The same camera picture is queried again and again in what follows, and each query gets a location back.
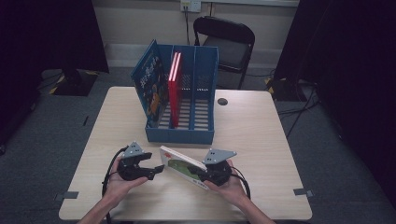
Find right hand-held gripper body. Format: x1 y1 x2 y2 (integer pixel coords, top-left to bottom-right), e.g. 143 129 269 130
202 148 237 187

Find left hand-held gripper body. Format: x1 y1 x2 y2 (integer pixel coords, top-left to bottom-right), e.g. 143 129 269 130
116 141 148 182

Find white book with green leaf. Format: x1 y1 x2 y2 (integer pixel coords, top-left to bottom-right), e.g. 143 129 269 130
159 145 210 190

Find blue plastic file rack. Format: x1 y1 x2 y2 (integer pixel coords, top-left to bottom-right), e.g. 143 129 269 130
144 43 219 146

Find red picture book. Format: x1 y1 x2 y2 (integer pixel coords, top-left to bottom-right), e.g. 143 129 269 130
167 51 178 129
172 52 183 128

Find blue monster picture book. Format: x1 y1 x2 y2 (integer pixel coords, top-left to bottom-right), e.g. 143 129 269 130
130 39 172 129

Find person's right hand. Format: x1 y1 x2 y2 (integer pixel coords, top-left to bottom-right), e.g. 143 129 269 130
204 160 248 205

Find person's left hand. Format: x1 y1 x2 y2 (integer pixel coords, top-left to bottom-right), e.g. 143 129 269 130
104 157 149 208

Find grey tape strip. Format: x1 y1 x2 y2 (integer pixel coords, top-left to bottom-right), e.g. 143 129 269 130
293 188 314 199
54 190 79 202

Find black stand base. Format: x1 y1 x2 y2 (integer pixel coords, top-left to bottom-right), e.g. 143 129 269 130
269 77 309 102
49 68 99 97

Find black folding chair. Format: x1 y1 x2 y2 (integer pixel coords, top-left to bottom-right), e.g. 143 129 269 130
192 16 256 91

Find black curtain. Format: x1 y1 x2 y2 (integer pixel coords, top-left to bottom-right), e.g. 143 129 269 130
274 0 396 200
0 0 110 147

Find left hand-held gripper cable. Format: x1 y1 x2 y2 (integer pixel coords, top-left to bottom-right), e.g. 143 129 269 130
102 145 129 224

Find hand-held gripper cable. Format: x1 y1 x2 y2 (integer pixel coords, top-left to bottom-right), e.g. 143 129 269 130
102 145 129 224
230 166 251 200

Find right hand-held gripper cable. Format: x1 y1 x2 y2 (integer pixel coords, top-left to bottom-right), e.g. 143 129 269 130
230 166 251 200

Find black floor cables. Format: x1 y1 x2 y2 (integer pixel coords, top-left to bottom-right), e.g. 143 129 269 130
276 83 321 139

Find black wall socket cable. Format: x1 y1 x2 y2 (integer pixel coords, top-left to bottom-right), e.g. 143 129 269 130
184 7 191 46

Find white wall socket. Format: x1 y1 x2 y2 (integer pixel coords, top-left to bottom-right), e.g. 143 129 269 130
180 0 203 13

